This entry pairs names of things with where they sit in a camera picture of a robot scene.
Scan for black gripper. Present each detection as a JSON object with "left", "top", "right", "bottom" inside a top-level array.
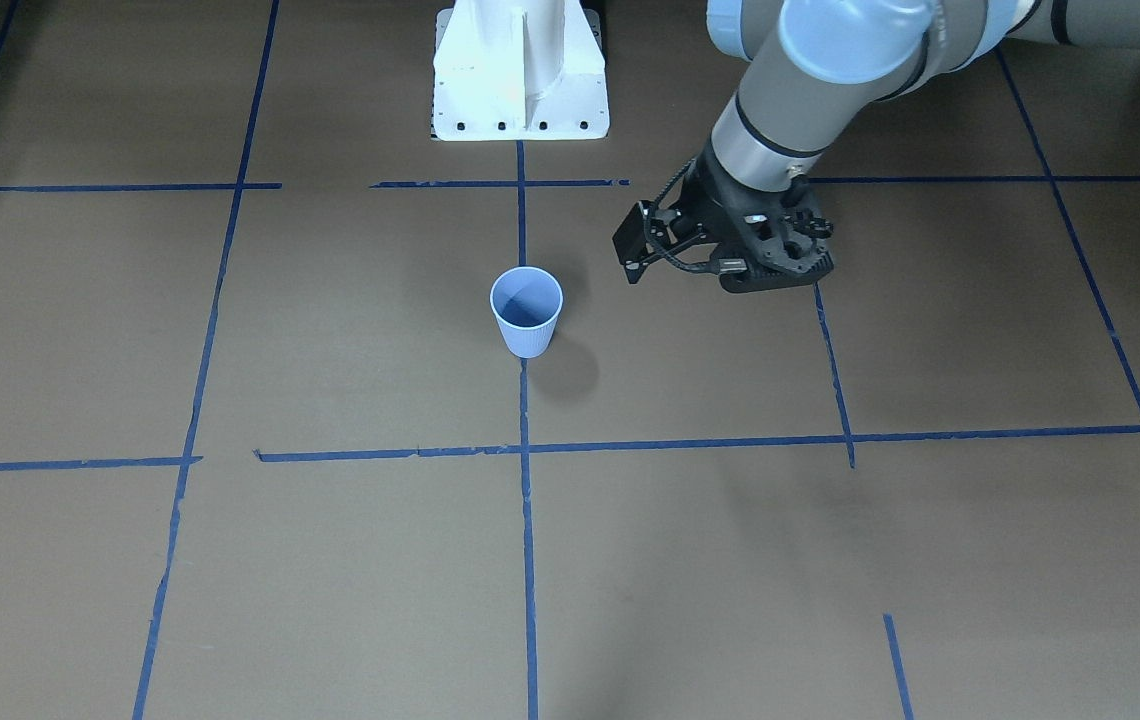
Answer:
[{"left": 612, "top": 145, "right": 834, "bottom": 293}]

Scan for blue paper cup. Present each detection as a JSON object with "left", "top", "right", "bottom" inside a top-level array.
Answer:
[{"left": 488, "top": 265, "right": 565, "bottom": 360}]

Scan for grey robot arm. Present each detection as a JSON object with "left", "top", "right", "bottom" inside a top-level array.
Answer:
[{"left": 614, "top": 1, "right": 1140, "bottom": 293}]

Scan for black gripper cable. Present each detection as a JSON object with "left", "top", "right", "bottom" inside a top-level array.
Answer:
[{"left": 645, "top": 158, "right": 741, "bottom": 276}]

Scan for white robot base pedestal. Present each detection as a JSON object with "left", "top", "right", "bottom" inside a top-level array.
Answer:
[{"left": 430, "top": 1, "right": 611, "bottom": 142}]

